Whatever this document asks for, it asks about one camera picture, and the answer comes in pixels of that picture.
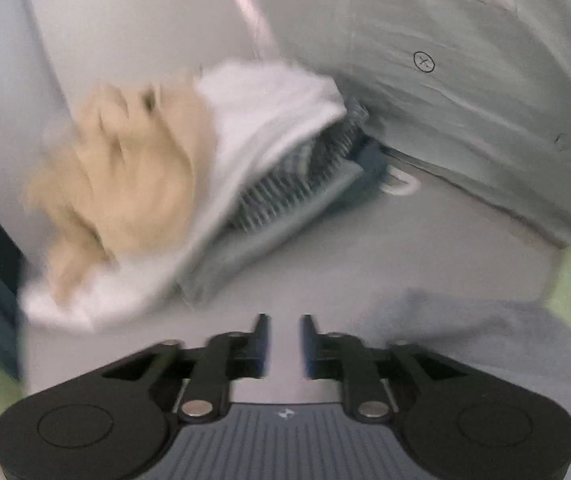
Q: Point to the white cloth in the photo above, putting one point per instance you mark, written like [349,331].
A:
[265,105]

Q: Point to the beige fluffy cloth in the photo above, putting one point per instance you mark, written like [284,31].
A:
[130,180]

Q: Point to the grey sweatshirt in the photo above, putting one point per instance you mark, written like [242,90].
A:
[475,340]

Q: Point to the grey striped cloth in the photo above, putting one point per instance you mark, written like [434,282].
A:
[310,170]

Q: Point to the printed grey bed sheet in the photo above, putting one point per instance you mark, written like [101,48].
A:
[465,35]

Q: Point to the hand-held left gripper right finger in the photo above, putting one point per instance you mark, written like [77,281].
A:
[309,350]

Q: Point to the blue-grey folded cloth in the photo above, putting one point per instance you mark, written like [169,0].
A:
[285,245]

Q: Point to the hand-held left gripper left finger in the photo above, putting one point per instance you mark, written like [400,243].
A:
[261,350]

